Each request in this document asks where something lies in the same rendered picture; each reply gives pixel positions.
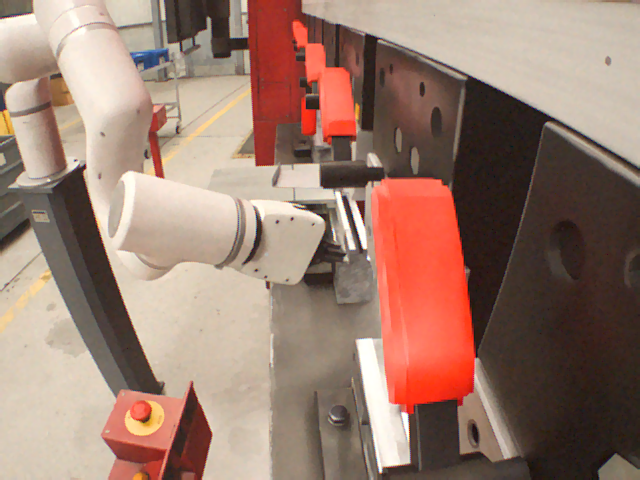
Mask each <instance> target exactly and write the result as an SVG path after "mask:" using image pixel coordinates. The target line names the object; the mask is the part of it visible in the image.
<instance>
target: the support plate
mask: <svg viewBox="0 0 640 480"><path fill-rule="evenodd" d="M277 166H278V165H276V166H257V167H241V168H226V169H214V171H213V174H212V177H211V179H210V182H209V185H208V187H207V190H210V191H214V192H218V193H222V194H226V195H230V196H234V197H238V198H242V199H246V200H248V201H250V200H272V201H281V202H287V203H292V204H297V205H298V204H322V203H336V198H335V194H334V190H333V189H310V188H295V198H296V200H294V199H293V188H278V187H272V176H273V174H274V172H275V170H276V168H277ZM280 170H292V165H280ZM294 170H297V171H319V164H298V165H294Z"/></svg>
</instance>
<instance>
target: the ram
mask: <svg viewBox="0 0 640 480"><path fill-rule="evenodd" d="M302 12H303V13H307V14H310V15H313V16H316V17H320V18H323V19H326V20H329V21H332V22H335V23H338V24H341V25H344V26H347V27H350V28H353V29H356V30H359V31H362V32H364V33H367V34H370V35H373V36H376V37H378V38H381V39H384V40H386V41H389V42H392V43H394V44H397V45H399V46H402V47H404V48H407V49H409V50H412V51H414V52H417V53H419V54H422V55H424V56H426V57H429V58H431V59H433V60H436V61H438V62H440V63H443V64H445V65H447V66H450V67H452V68H454V69H456V70H458V71H461V72H463V73H465V74H467V75H469V76H472V77H474V78H476V79H478V80H480V81H482V82H484V83H486V84H488V85H490V86H492V87H495V88H497V89H499V90H501V91H503V92H505V93H507V94H509V95H511V96H513V97H514V98H516V99H518V100H520V101H522V102H524V103H526V104H528V105H530V106H532V107H534V108H536V109H537V110H539V111H541V112H543V113H545V114H547V115H549V116H550V117H552V118H554V119H556V120H558V121H559V122H561V123H563V124H565V125H567V126H568V127H570V128H572V129H574V130H575V131H577V132H579V133H581V134H582V135H584V136H586V137H588V138H589V139H591V140H593V141H594V142H596V143H598V144H600V145H601V146H603V147H605V148H606V149H608V150H610V151H611V152H613V153H615V154H616V155H618V156H620V157H621V158H623V159H625V160H626V161H628V162H629V163H631V164H633V165H634V166H636V167H638V168H639V169H640V1H629V0H338V1H328V2H320V3H312V4H304V5H302Z"/></svg>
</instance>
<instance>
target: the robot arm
mask: <svg viewBox="0 0 640 480"><path fill-rule="evenodd" d="M33 9H34V14H32V15H25V16H19V17H13V18H7V19H1V20H0V82H3V83H8V84H12V83H15V84H14V85H13V86H12V87H10V88H9V89H8V91H7V92H6V95H5V99H6V105H7V109H8V112H9V116H10V119H11V123H12V126H13V130H14V133H15V136H16V140H17V143H18V146H19V150H20V153H21V156H22V159H23V162H24V165H25V169H26V171H25V172H23V173H22V174H21V175H20V176H19V177H18V178H17V184H18V186H19V187H20V188H25V189H30V188H38V187H43V186H46V185H50V184H52V183H55V182H58V181H60V180H62V179H64V178H66V177H68V176H70V175H71V174H73V173H74V172H75V171H77V170H78V168H79V167H80V161H79V159H78V158H75V157H66V155H65V151H64V147H63V143H62V139H61V135H60V131H59V127H58V123H57V119H56V115H55V110H54V106H53V102H52V97H51V92H50V75H52V74H56V73H60V72H61V73H62V75H63V78H64V80H65V82H66V84H67V86H68V89H69V91H70V93H71V95H72V97H73V99H74V102H75V104H76V106H77V108H78V110H79V113H80V115H81V117H82V119H83V122H84V125H85V129H86V139H87V150H86V161H87V176H88V184H89V190H90V194H91V198H92V202H93V206H94V209H95V211H96V214H97V217H98V219H99V221H100V224H101V226H102V228H103V230H104V232H105V234H106V236H107V238H108V240H109V242H110V245H111V246H112V248H113V249H114V251H115V253H116V255H117V256H118V258H119V260H120V261H121V262H122V264H123V265H124V267H125V268H126V269H127V270H128V271H129V272H130V273H131V274H132V275H134V276H135V277H137V278H139V279H141V280H146V281H152V280H156V279H159V278H161V277H163V276H164V275H166V274H167V273H168V272H169V271H171V270H172V269H173V268H174V267H175V266H176V265H177V264H179V263H184V262H197V263H204V264H211V265H213V267H214V268H216V269H218V270H223V268H224V267H232V268H234V269H235V270H236V271H238V272H241V273H243V274H246V275H249V276H252V277H255V278H258V279H262V280H265V281H270V282H274V283H279V284H286V285H294V284H296V283H298V282H299V281H300V280H301V278H302V277H303V275H304V273H305V271H306V269H307V268H308V267H310V266H311V265H316V264H320V263H321V262H327V263H333V262H334V261H335V262H341V263H342V262H343V260H344V258H343V257H345V256H346V255H347V252H345V251H344V250H343V249H342V248H341V246H342V245H341V244H340V243H339V242H337V241H335V240H330V239H326V236H325V232H324V231H325V223H326V219H327V214H326V213H324V212H323V211H322V210H310V211H309V209H308V208H306V207H304V206H301V205H297V204H292V203H287V202H281V201H272V200H250V201H248V200H246V199H242V198H238V197H234V196H230V195H226V194H222V193H218V192H214V191H210V190H206V189H202V188H198V187H194V186H190V185H186V184H182V183H178V182H174V181H170V180H166V179H162V178H158V177H154V176H150V175H146V174H144V153H145V146H146V141H147V136H148V132H149V129H150V125H151V121H152V117H153V104H152V100H151V96H150V94H149V91H148V89H147V87H146V85H145V83H144V81H143V79H142V77H141V75H140V73H139V71H138V69H137V67H136V65H135V63H134V61H133V59H132V57H131V55H130V53H129V51H128V49H127V47H126V45H125V43H124V41H123V39H122V37H121V35H120V33H119V32H118V30H117V28H116V26H115V24H114V22H113V20H112V18H111V16H110V14H109V12H108V10H107V8H106V6H105V4H104V2H103V0H33ZM286 279H288V280H286Z"/></svg>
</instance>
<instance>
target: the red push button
mask: <svg viewBox="0 0 640 480"><path fill-rule="evenodd" d="M129 412H130V416H131V418H132V419H134V420H137V421H140V422H142V423H145V422H148V421H149V420H150V415H151V412H152V407H151V405H150V404H149V403H148V402H147V401H143V400H140V401H137V402H135V403H133V404H132V405H131V407H130V410H129Z"/></svg>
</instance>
